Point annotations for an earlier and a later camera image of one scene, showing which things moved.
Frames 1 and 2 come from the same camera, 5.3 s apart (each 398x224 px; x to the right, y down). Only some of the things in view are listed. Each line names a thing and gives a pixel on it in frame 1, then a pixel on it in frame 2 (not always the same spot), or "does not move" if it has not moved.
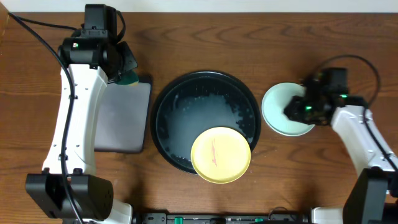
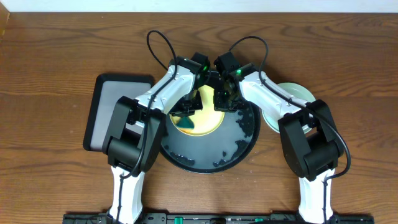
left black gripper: x=130 y=61 -> x=178 y=112
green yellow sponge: x=130 y=78 -> x=185 y=124
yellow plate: x=221 y=155 -> x=206 y=119
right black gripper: x=296 y=112 -> x=219 y=105
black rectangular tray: x=122 y=117 does not move
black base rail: x=186 y=217 does not move
